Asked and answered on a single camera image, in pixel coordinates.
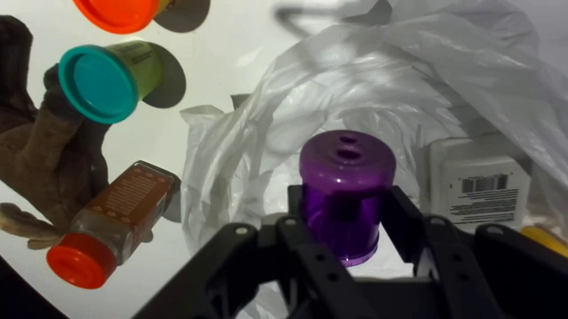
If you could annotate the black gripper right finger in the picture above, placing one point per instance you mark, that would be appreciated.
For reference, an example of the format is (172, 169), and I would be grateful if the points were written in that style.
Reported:
(467, 266)

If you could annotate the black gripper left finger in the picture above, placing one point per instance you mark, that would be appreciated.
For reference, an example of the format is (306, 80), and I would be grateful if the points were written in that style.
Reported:
(290, 249)

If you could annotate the white squeeze bottle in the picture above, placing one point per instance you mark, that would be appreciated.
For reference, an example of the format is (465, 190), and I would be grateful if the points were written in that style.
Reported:
(479, 183)

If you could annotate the yellow toy bottle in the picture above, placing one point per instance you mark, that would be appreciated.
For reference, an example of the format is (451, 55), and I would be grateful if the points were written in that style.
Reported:
(547, 240)

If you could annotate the red-lid brown jar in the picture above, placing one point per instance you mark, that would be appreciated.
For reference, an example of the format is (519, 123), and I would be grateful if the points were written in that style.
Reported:
(112, 224)

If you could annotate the teal-lid play dough tub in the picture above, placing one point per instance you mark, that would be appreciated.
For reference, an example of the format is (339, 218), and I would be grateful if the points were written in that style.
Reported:
(98, 82)

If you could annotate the brown plush dog toy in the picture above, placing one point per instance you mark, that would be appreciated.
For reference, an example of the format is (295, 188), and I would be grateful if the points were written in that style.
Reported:
(41, 160)

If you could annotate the orange-lid yellow play dough tub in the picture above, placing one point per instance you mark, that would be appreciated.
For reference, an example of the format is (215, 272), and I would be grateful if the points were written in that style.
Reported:
(117, 11)

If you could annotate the white plastic bag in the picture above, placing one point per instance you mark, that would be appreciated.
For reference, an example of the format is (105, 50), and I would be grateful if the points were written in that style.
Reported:
(378, 77)

